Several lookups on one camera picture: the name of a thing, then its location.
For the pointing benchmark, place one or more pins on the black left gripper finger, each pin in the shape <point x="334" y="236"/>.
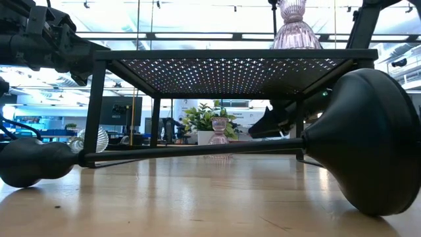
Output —
<point x="85" y="56"/>

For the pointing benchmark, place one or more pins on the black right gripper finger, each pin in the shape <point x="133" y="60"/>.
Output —
<point x="268" y="126"/>

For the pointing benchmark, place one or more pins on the pink ribbed glass candle holder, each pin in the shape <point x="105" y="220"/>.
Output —
<point x="219" y="125"/>
<point x="296" y="36"/>

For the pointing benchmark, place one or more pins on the long black candlestick holder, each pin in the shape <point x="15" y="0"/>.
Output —
<point x="361" y="138"/>

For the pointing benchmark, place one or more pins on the clear ribbed glass candle holder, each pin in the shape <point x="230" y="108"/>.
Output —
<point x="100" y="140"/>

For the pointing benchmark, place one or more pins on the medium black candlestick holder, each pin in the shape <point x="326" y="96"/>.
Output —
<point x="274" y="19"/>

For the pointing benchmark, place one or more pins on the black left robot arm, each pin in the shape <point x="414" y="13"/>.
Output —
<point x="13" y="46"/>

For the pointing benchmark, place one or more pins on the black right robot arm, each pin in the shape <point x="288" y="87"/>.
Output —
<point x="361" y="26"/>

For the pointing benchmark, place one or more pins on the black monitor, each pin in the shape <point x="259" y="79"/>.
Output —
<point x="121" y="112"/>

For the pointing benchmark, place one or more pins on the green plant in white pot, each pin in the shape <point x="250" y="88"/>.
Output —
<point x="200" y="120"/>

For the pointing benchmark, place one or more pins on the small distant potted plant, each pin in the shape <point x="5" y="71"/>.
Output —
<point x="70" y="125"/>

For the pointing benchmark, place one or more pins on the black perforated metal stand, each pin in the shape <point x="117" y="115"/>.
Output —
<point x="230" y="54"/>

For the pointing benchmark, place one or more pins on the black ceiling camera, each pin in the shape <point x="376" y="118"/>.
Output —
<point x="399" y="62"/>

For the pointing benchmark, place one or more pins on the black aluminium table frame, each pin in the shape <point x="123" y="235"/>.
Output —
<point x="131" y="147"/>

